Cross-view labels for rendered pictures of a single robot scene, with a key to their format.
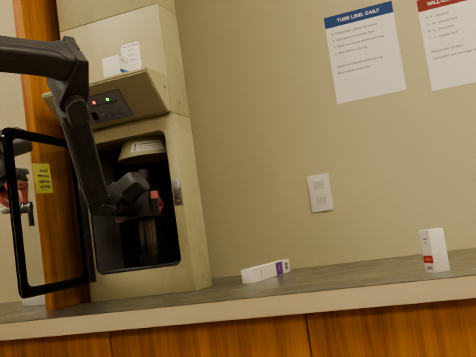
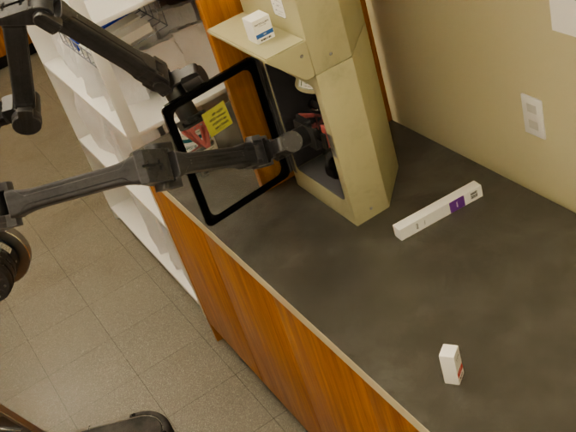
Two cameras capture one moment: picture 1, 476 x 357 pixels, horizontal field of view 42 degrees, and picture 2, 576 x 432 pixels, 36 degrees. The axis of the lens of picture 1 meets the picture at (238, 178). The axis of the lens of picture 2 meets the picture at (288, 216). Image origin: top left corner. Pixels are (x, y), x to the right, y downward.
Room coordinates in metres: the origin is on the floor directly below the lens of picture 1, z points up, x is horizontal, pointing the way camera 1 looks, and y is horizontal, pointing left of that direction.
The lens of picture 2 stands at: (0.19, -1.20, 2.37)
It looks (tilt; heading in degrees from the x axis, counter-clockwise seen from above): 34 degrees down; 49
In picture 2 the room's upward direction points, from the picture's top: 18 degrees counter-clockwise
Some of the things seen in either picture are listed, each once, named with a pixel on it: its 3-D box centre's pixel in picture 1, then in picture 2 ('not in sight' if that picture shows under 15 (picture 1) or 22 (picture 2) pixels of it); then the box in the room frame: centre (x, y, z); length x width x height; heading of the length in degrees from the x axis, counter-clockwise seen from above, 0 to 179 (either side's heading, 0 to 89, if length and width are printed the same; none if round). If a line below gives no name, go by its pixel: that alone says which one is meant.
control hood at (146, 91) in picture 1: (105, 103); (259, 51); (1.61, 0.32, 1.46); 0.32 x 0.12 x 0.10; 69
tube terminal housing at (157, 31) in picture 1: (146, 157); (330, 68); (1.78, 0.25, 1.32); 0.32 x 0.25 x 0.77; 69
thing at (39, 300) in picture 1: (53, 295); not in sight; (1.94, 0.62, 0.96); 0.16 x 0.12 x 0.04; 54
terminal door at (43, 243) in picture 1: (48, 212); (229, 143); (1.56, 0.48, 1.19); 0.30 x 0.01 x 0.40; 165
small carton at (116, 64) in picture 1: (116, 69); (258, 27); (1.60, 0.28, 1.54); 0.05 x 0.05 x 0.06; 69
